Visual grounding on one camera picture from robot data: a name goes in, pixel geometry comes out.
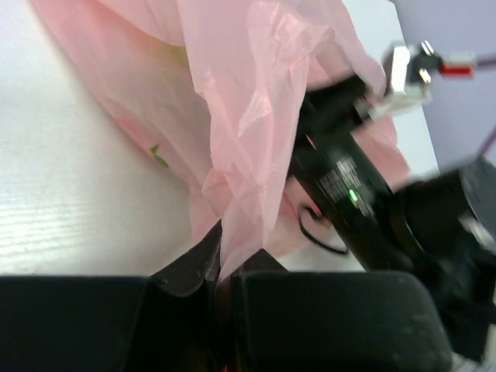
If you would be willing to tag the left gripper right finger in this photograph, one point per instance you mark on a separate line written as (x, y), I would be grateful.
(262, 317)

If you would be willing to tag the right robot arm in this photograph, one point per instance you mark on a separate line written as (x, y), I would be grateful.
(442, 229)

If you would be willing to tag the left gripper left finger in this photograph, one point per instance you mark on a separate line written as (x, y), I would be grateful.
(189, 284)

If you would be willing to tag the pink plastic bag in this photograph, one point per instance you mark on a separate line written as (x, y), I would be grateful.
(212, 90)

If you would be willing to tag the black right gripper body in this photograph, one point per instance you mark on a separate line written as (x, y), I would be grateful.
(340, 179)

